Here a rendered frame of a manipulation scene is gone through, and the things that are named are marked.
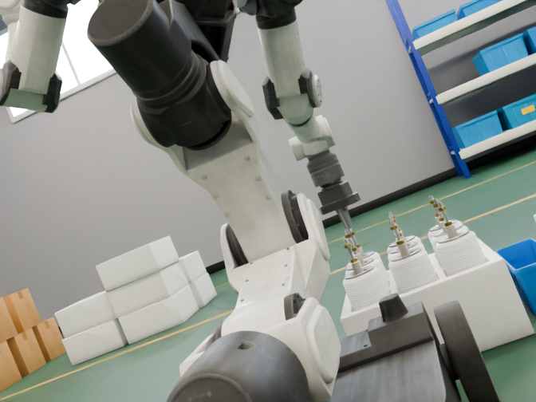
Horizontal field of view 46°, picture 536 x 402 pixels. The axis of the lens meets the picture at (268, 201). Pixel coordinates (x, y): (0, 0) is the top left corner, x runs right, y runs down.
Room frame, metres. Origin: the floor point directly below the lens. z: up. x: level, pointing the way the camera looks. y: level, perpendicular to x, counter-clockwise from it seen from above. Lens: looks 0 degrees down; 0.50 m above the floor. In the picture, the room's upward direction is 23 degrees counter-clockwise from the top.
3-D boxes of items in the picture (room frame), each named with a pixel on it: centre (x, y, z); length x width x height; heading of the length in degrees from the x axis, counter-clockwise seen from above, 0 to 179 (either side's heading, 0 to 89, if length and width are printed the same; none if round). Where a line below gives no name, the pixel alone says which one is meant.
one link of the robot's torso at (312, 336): (0.93, 0.09, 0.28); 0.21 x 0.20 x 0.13; 168
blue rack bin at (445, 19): (5.84, -2.03, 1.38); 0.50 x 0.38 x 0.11; 169
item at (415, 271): (1.50, -0.25, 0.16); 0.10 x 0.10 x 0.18
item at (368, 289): (1.52, -0.14, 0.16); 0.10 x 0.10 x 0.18
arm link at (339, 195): (1.76, -0.18, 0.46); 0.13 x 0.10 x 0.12; 55
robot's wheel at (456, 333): (1.14, -0.22, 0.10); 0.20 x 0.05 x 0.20; 168
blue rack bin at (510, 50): (5.78, -2.46, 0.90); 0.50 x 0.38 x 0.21; 170
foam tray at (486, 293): (1.62, -0.27, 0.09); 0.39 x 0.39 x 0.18; 79
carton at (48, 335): (5.10, 2.16, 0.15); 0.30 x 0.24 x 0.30; 75
